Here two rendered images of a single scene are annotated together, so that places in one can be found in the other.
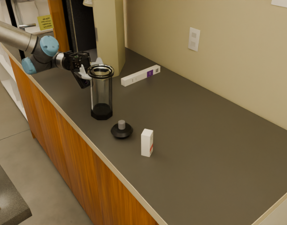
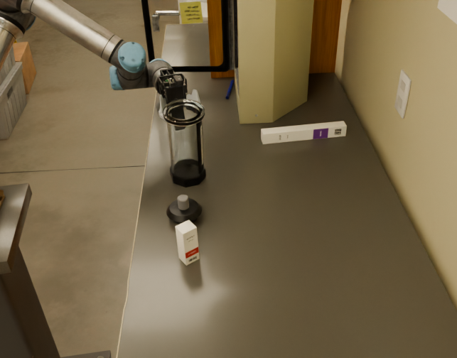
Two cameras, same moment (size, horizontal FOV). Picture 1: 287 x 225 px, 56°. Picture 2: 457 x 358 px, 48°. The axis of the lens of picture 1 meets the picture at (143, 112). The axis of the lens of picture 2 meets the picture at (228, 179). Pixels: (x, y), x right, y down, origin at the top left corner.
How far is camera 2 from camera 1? 0.63 m
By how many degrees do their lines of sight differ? 29
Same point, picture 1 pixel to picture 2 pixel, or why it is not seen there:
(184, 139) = (261, 261)
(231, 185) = not seen: outside the picture
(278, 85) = not seen: outside the picture
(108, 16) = (260, 23)
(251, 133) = (387, 304)
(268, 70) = not seen: outside the picture
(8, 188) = (8, 229)
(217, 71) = (418, 167)
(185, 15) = (401, 44)
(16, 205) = not seen: outside the picture
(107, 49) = (254, 75)
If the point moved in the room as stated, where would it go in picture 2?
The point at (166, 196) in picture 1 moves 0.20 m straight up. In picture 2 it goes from (151, 328) to (138, 259)
